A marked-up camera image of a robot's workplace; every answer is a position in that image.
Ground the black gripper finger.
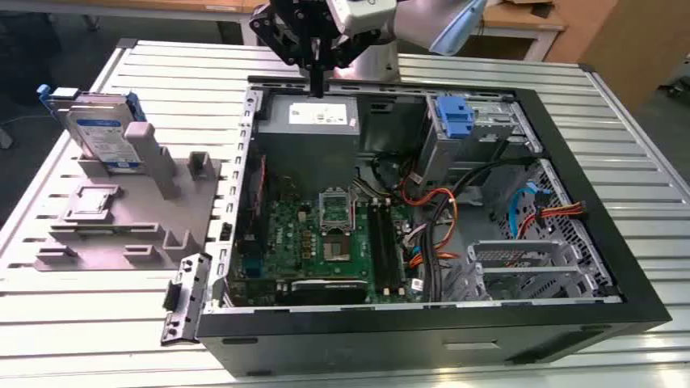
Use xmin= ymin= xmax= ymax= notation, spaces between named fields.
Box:
xmin=248 ymin=10 xmax=320 ymax=99
xmin=318 ymin=30 xmax=379 ymax=99

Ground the hard disk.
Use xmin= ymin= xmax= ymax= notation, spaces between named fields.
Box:
xmin=36 ymin=84 xmax=148 ymax=175

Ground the orange red power wire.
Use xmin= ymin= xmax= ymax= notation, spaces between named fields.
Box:
xmin=520 ymin=200 xmax=590 ymax=239

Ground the metal disk bay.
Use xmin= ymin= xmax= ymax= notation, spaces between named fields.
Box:
xmin=466 ymin=238 xmax=615 ymax=302

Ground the blue drive latch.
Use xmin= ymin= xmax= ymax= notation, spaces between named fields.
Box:
xmin=436 ymin=95 xmax=475 ymax=139

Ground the grey power supply unit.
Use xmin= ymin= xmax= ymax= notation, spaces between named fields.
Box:
xmin=251 ymin=95 xmax=362 ymax=193

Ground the metal drive cage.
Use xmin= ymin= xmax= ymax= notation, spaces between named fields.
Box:
xmin=418 ymin=92 xmax=543 ymax=189

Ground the metal socket cover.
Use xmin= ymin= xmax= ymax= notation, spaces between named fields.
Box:
xmin=318 ymin=188 xmax=358 ymax=235

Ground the green motherboard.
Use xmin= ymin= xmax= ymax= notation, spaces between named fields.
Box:
xmin=231 ymin=189 xmax=427 ymax=307

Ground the light brown board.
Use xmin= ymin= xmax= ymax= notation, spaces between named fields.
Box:
xmin=542 ymin=0 xmax=622 ymax=65

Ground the black RAM slot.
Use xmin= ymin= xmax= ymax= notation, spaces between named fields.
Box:
xmin=367 ymin=196 xmax=392 ymax=296
xmin=380 ymin=196 xmax=408 ymax=296

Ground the CPU socket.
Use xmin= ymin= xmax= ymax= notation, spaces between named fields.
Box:
xmin=322 ymin=234 xmax=356 ymax=264

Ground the grey parts rack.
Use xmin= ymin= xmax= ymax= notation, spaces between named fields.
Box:
xmin=32 ymin=123 xmax=223 ymax=271

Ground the brown wooden cabinet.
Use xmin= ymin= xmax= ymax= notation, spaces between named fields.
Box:
xmin=579 ymin=0 xmax=690 ymax=115

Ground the green RAM stick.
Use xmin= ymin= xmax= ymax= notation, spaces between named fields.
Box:
xmin=69 ymin=225 xmax=143 ymax=236

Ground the black graphics card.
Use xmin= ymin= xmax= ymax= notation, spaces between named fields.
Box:
xmin=272 ymin=277 xmax=371 ymax=307

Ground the black wheeled chair base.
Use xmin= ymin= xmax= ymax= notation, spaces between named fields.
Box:
xmin=665 ymin=54 xmax=690 ymax=98

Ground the black PC case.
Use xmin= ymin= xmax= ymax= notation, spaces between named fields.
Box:
xmin=193 ymin=74 xmax=674 ymax=379

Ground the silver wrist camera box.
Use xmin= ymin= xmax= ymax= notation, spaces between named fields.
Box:
xmin=326 ymin=0 xmax=398 ymax=37

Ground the wooden desk white frame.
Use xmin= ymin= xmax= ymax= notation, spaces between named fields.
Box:
xmin=80 ymin=0 xmax=570 ymax=62

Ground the thin red wire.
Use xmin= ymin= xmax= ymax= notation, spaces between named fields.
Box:
xmin=243 ymin=154 xmax=268 ymax=239

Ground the orange red wire loop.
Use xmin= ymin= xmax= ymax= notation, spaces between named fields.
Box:
xmin=402 ymin=155 xmax=463 ymax=259

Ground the blue data wire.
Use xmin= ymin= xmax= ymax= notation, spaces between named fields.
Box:
xmin=506 ymin=181 xmax=552 ymax=240

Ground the orange flat wire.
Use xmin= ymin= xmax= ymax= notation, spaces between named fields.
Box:
xmin=407 ymin=251 xmax=460 ymax=270

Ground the black cable bundle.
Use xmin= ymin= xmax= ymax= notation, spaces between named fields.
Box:
xmin=418 ymin=157 xmax=540 ymax=303

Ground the metal card retainer bracket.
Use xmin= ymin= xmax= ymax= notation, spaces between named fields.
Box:
xmin=160 ymin=252 xmax=215 ymax=348

